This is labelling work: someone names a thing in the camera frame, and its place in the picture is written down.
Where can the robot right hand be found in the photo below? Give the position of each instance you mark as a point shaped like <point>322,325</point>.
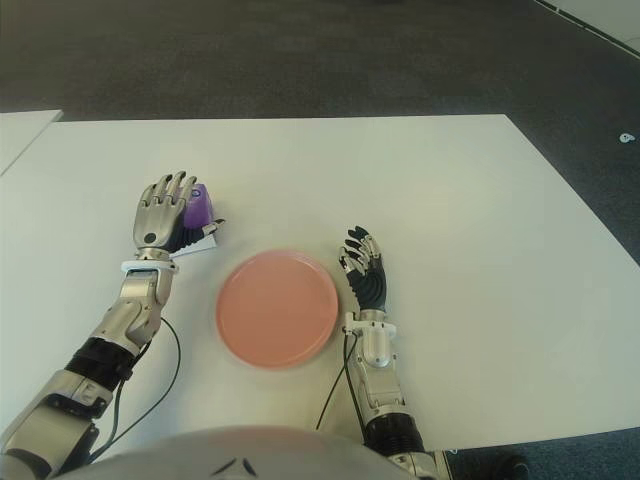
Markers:
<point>372,287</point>

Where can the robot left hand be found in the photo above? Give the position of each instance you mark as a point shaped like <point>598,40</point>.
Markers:
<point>155,220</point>

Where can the purple tissue box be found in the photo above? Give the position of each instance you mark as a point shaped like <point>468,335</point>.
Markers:
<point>198,210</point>

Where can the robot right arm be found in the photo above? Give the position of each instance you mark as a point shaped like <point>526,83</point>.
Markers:
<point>377,345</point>

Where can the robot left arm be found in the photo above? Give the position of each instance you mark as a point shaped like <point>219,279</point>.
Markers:
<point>135,305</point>

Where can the pink round plate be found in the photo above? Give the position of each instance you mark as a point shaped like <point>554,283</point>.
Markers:
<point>277,310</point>

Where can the white side table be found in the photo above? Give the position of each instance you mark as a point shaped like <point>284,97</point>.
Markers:
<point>20,132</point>

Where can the black shoe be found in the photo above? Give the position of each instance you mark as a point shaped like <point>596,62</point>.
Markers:
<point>500,467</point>

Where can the grey robot torso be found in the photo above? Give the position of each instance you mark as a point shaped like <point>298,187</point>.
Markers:
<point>225,457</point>

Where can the small white floor object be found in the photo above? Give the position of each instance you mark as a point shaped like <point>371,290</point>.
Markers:
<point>625,137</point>

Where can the white floor edge strip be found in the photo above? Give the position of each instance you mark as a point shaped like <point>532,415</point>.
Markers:
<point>615,15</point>

